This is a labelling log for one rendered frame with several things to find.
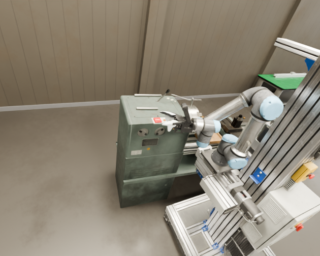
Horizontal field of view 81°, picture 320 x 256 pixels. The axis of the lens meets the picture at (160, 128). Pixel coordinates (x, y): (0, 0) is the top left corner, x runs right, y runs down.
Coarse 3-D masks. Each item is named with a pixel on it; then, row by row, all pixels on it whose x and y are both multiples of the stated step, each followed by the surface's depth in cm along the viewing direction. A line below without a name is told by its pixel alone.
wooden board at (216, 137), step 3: (195, 135) 216; (213, 135) 220; (216, 135) 222; (219, 135) 219; (213, 138) 216; (216, 138) 217; (219, 138) 218; (210, 141) 207; (213, 141) 209; (216, 141) 210; (219, 141) 212
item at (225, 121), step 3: (228, 117) 243; (222, 120) 234; (225, 120) 235; (228, 120) 238; (222, 123) 228; (225, 123) 230; (228, 123) 231; (234, 132) 218; (237, 132) 219; (240, 132) 220; (234, 135) 213; (237, 135) 214
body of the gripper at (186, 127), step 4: (176, 116) 107; (180, 116) 107; (184, 116) 108; (176, 120) 105; (180, 120) 103; (184, 120) 105; (192, 120) 109; (176, 124) 105; (184, 124) 105; (188, 124) 107; (192, 124) 107; (176, 128) 107; (180, 128) 107; (184, 128) 108; (188, 128) 108; (192, 128) 107; (176, 132) 107; (180, 132) 107; (188, 132) 109
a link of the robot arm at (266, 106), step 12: (252, 96) 107; (264, 96) 100; (252, 108) 106; (264, 108) 97; (276, 108) 97; (252, 120) 107; (264, 120) 102; (252, 132) 109; (240, 144) 117; (228, 156) 126; (240, 156) 119
